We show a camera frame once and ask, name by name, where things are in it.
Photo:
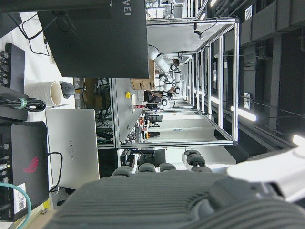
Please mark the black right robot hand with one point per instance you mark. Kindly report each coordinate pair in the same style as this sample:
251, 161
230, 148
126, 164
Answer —
147, 200

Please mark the white textured cup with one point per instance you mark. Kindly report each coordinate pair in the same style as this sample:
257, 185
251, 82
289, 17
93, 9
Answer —
40, 91

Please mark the grey workbench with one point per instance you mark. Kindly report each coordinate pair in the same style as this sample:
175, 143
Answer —
124, 114

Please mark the silver Huawei laptop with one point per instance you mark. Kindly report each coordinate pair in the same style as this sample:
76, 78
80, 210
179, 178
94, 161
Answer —
71, 148

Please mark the yellow round knob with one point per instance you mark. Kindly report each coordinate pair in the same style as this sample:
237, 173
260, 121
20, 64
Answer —
128, 95

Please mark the cardboard box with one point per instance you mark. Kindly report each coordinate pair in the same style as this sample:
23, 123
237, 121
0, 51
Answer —
141, 84

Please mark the black mini PC red logo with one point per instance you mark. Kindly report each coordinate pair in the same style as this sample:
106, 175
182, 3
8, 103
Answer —
28, 162

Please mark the white humanoid robot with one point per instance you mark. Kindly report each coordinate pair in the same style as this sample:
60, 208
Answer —
164, 71

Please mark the black computer mouse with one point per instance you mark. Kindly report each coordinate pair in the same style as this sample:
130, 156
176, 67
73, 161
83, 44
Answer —
68, 89

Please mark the long ceiling light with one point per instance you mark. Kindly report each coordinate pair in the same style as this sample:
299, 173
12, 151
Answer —
299, 140

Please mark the black Huawei monitor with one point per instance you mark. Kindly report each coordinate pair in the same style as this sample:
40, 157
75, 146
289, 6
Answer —
97, 38

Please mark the black port hub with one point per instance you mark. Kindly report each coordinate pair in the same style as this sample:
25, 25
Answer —
14, 66

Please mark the aluminium cage frame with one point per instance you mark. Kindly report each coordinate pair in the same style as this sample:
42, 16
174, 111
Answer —
235, 78

